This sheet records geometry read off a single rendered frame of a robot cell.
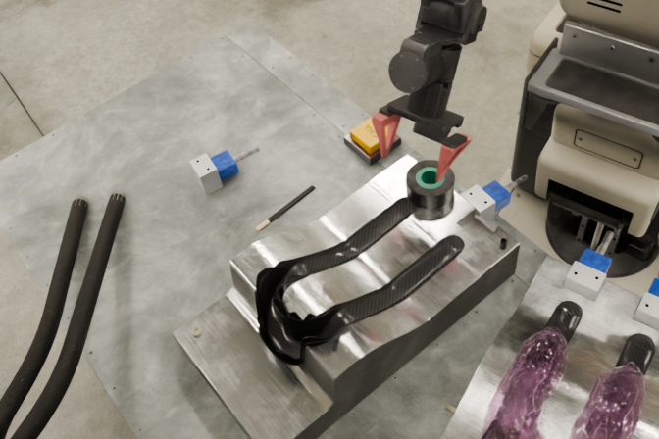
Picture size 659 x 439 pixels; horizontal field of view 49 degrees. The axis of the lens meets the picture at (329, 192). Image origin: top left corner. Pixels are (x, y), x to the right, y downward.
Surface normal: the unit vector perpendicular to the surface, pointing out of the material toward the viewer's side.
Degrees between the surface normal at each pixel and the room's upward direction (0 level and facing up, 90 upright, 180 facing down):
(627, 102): 0
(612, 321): 0
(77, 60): 0
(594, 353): 22
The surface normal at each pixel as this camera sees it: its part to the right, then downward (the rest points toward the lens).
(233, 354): -0.10, -0.63
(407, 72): -0.55, 0.33
